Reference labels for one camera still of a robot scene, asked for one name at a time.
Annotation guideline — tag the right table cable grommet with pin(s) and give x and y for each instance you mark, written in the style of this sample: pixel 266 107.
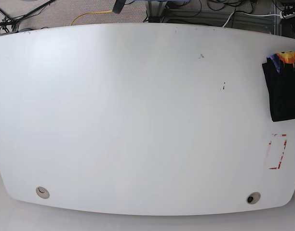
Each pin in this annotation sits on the right table cable grommet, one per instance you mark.
pixel 253 198

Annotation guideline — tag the black cylinder on floor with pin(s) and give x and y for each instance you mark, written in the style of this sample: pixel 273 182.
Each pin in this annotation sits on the black cylinder on floor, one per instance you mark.
pixel 118 6

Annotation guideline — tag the black printed T-shirt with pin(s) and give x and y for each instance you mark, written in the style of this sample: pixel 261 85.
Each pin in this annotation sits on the black printed T-shirt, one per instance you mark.
pixel 279 72

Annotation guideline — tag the black tripod stand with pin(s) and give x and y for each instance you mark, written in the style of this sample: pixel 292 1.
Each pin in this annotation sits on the black tripod stand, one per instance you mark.
pixel 10 24

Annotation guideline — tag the white power strip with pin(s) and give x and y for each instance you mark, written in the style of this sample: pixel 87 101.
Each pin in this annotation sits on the white power strip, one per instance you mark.
pixel 288 12

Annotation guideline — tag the aluminium frame base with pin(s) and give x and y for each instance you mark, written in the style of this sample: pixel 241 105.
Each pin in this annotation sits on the aluminium frame base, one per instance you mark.
pixel 155 10

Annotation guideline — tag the table cable grommet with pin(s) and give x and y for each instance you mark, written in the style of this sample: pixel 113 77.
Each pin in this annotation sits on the table cable grommet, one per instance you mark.
pixel 42 193
pixel 253 198

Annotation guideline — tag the left table cable grommet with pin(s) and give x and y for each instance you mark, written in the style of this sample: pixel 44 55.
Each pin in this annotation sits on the left table cable grommet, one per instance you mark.
pixel 42 193

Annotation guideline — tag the red tape rectangle marking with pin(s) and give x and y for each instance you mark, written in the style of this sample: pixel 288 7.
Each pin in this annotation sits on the red tape rectangle marking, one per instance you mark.
pixel 276 149

